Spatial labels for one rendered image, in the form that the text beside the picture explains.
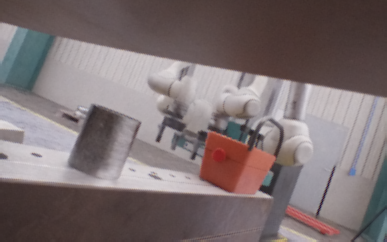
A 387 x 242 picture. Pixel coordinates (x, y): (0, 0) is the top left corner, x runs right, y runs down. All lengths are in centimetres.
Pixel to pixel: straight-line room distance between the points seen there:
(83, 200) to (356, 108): 727
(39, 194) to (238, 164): 46
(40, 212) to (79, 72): 874
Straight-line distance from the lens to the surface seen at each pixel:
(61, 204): 37
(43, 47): 998
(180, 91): 150
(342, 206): 734
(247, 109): 114
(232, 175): 70
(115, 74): 843
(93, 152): 42
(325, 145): 715
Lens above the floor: 80
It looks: 4 degrees up
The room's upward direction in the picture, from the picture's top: 22 degrees clockwise
